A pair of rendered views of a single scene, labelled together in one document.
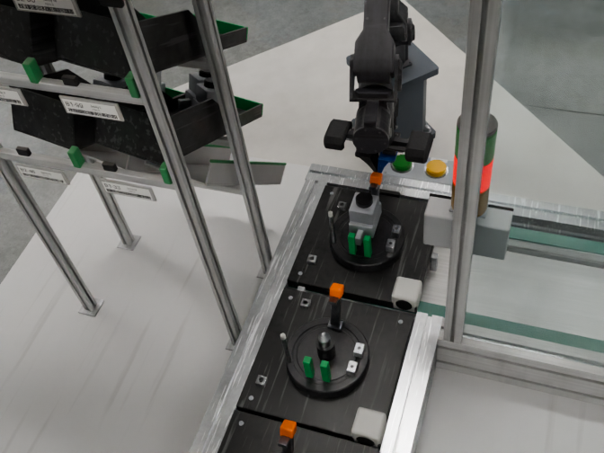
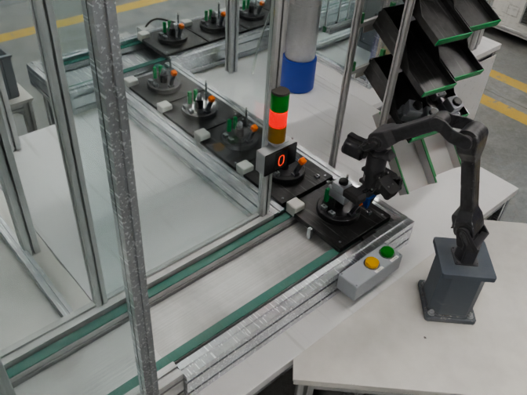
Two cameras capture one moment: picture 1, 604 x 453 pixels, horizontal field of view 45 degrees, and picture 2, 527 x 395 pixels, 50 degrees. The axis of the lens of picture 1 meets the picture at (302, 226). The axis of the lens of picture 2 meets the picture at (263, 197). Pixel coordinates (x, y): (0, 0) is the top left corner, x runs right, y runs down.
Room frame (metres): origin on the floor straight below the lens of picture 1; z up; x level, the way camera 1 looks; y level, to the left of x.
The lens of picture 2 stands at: (1.06, -1.49, 2.17)
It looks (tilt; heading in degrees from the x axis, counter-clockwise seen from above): 40 degrees down; 110
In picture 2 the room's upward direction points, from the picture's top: 4 degrees clockwise
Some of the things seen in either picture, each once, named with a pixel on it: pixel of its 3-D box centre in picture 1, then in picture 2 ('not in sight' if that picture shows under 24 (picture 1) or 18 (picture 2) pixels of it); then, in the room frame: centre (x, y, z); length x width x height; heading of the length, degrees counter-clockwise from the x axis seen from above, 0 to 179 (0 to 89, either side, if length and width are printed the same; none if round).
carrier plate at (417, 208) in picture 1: (368, 244); (337, 212); (0.82, -0.12, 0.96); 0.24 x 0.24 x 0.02; 64
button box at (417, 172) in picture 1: (435, 180); (369, 270); (0.98, -0.29, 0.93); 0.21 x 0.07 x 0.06; 64
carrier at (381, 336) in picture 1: (325, 346); (285, 161); (0.59, 0.00, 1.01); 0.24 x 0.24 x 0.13; 64
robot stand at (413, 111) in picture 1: (392, 98); (454, 280); (1.21, -0.25, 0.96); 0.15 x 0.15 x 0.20; 19
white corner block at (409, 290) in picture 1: (406, 294); (295, 207); (0.69, -0.16, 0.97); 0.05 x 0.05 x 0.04; 64
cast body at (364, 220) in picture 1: (363, 215); (339, 187); (0.81, -0.11, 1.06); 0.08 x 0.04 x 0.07; 154
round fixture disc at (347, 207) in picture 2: (367, 237); (338, 208); (0.82, -0.12, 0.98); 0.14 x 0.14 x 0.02
